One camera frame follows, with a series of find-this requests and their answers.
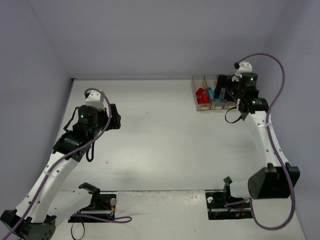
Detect purple lego brick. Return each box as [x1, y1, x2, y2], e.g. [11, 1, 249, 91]
[219, 88, 226, 101]

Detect teal green monster lego stack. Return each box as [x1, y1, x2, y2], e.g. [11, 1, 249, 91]
[207, 87, 215, 102]

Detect multicolour lego block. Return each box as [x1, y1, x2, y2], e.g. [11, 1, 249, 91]
[195, 87, 209, 104]

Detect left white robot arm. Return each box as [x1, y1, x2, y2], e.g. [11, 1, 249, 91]
[0, 103, 121, 240]

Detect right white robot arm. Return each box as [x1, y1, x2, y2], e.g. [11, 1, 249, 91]
[215, 72, 300, 200]

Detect clear bin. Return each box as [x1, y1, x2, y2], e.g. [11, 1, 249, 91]
[191, 75, 212, 111]
[204, 75, 224, 110]
[220, 89, 237, 109]

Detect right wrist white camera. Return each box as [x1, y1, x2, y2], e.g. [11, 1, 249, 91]
[231, 61, 253, 82]

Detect wrist white camera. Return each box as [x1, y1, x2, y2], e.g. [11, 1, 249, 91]
[231, 61, 253, 82]
[85, 90, 105, 112]

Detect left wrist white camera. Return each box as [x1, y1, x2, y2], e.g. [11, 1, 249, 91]
[85, 90, 105, 112]

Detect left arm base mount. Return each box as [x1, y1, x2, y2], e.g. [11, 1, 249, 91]
[67, 192, 117, 223]

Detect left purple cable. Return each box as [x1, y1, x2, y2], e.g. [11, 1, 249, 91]
[4, 87, 133, 240]

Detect purple cable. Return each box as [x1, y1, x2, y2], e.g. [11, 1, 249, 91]
[4, 87, 133, 240]
[224, 52, 296, 230]

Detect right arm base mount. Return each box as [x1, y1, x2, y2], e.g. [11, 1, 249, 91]
[205, 190, 253, 221]

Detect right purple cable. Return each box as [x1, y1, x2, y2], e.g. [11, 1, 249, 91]
[224, 52, 296, 230]

